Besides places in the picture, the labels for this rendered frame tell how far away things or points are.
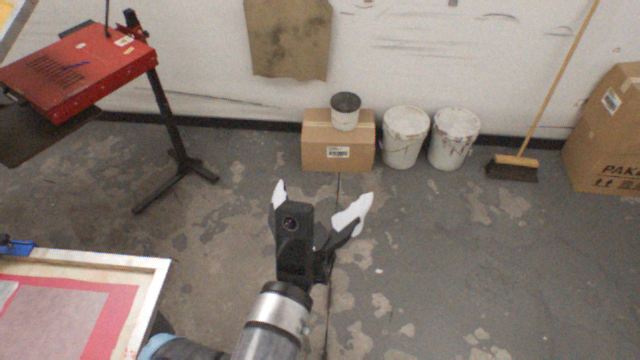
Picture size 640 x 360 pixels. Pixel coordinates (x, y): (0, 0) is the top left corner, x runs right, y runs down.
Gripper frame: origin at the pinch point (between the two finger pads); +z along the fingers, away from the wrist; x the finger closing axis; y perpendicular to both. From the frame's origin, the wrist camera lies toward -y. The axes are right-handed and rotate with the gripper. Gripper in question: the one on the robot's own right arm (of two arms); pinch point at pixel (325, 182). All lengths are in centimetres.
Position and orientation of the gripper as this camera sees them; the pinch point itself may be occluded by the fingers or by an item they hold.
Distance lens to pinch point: 63.2
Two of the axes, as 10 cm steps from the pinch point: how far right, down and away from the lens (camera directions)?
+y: 1.3, 6.6, 7.4
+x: 9.5, 1.4, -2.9
